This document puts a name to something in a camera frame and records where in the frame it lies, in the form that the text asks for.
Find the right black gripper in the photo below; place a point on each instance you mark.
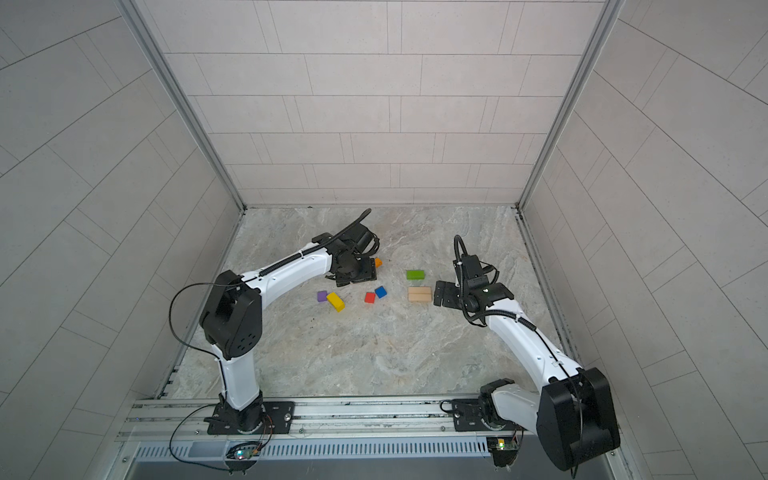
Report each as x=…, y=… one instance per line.
x=446, y=299

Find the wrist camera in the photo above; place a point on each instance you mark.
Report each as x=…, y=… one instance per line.
x=360, y=239
x=471, y=271

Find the left green circuit board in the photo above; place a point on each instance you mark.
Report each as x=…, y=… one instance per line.
x=245, y=451

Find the yellow wood block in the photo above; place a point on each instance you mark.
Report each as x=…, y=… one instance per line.
x=335, y=301

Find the green wood block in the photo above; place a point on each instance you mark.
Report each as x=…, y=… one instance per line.
x=413, y=275

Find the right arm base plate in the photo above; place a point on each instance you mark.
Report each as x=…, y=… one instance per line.
x=481, y=415

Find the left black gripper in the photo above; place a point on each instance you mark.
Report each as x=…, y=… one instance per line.
x=369, y=272

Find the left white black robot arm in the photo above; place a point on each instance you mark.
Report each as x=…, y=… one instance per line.
x=232, y=321

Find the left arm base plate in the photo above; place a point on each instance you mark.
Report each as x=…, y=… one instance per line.
x=279, y=415

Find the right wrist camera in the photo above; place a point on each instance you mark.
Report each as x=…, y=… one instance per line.
x=471, y=271

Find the aluminium mounting rail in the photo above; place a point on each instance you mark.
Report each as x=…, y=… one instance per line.
x=313, y=418

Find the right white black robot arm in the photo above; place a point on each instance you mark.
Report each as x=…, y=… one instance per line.
x=570, y=410

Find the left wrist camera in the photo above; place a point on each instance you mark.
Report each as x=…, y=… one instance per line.
x=360, y=239

